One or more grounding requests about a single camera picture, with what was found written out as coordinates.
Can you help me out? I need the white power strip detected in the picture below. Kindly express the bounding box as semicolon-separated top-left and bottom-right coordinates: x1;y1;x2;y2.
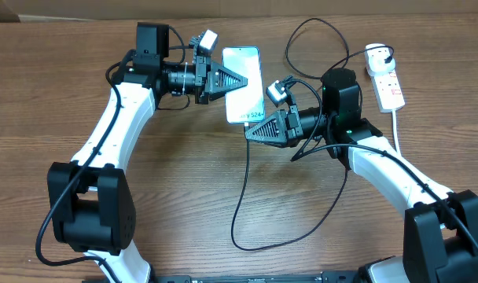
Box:
371;71;405;113

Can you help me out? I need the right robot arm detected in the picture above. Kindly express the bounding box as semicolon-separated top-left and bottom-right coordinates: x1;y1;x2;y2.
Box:
245;69;478;282

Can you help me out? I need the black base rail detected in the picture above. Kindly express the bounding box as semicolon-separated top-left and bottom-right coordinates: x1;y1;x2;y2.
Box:
81;270;366;283

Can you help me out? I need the black USB charging cable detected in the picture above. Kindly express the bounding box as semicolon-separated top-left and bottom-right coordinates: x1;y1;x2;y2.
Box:
230;17;395;252

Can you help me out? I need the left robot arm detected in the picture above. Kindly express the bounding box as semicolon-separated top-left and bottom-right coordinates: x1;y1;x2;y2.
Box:
35;25;248;282

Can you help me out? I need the white wall charger adapter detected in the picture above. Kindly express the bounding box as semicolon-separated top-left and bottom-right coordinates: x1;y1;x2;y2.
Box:
364;43;396;77

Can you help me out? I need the blue Samsung Galaxy smartphone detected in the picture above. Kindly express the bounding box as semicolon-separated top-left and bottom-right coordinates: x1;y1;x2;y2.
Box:
222;46;265;123

